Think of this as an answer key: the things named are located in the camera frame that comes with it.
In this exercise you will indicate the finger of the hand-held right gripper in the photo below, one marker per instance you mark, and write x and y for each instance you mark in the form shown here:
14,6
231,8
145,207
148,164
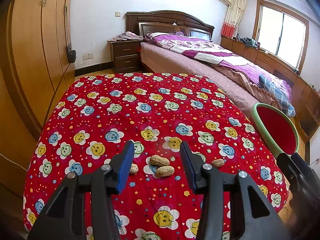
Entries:
301,162
285,163

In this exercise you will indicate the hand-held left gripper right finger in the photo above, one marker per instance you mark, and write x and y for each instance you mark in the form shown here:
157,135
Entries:
187,165

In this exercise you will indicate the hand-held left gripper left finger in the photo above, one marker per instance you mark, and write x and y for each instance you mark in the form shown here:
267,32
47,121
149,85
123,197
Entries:
125,167

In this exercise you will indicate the red bowl with green rim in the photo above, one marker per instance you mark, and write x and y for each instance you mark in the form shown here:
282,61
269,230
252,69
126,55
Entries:
277,130

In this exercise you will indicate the red smiley flower printed cloth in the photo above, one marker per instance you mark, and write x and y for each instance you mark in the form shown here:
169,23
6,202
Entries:
125,110

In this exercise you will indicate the blue plaid cloth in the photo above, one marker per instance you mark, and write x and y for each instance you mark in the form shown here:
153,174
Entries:
275,90

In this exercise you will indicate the wooden window cabinet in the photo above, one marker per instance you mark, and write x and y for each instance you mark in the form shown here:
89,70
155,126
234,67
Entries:
275,62

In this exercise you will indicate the dark wooden nightstand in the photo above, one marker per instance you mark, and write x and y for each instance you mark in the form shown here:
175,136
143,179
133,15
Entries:
125,55

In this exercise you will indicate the bed with purple quilt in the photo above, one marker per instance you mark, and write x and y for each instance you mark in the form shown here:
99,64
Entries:
212,52

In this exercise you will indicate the black hanging bag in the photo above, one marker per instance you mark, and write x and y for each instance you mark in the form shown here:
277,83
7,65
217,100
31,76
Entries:
71,55

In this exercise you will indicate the dark blue clothes pile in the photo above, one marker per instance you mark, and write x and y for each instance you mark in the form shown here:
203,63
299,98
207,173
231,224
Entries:
247,42

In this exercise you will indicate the pink clothes pile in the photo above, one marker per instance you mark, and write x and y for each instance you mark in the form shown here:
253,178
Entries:
125,36

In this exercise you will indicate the wooden framed window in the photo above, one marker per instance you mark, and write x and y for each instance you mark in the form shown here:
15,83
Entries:
282,32

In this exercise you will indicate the dark wooden headboard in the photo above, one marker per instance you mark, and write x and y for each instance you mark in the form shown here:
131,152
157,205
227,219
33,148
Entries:
170,21

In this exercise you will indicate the light wooden wardrobe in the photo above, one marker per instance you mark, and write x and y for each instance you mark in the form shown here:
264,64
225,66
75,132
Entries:
32,42

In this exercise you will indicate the white and red curtain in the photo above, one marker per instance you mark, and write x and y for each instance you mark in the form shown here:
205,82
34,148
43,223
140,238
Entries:
233,15

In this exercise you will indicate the white wall socket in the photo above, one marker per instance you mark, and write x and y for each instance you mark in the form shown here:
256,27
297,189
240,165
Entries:
88,56

